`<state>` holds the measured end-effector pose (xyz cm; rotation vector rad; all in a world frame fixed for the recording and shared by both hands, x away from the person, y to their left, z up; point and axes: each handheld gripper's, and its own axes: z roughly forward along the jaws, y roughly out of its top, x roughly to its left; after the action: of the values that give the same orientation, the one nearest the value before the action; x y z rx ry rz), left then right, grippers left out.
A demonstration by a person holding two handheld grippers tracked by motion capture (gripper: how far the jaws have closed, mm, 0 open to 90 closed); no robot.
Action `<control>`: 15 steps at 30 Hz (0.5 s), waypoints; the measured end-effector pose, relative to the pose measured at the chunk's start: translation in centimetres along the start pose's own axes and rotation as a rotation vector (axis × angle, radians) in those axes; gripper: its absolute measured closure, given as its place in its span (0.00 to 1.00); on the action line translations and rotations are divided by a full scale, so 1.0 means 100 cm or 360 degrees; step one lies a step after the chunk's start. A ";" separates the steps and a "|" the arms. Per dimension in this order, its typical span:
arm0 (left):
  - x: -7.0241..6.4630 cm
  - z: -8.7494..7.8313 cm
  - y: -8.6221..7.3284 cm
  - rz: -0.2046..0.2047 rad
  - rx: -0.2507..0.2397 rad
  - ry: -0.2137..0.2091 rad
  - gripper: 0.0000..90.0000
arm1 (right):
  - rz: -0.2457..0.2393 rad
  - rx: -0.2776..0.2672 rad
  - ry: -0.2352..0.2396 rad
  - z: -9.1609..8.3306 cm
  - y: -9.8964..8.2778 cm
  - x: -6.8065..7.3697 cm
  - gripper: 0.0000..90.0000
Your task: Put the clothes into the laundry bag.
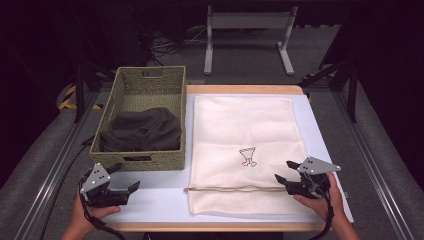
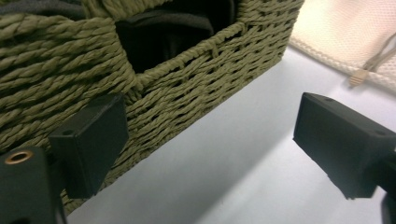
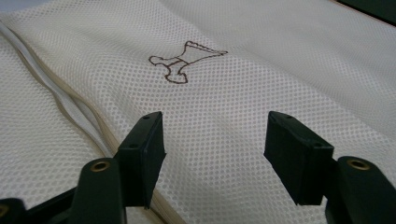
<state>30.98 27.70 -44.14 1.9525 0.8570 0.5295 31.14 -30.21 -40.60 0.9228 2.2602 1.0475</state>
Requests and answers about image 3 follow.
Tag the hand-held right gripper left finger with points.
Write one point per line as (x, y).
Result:
(141, 161)

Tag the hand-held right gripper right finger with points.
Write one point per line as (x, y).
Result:
(295, 158)

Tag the white mesh laundry bag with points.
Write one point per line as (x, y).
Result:
(218, 102)

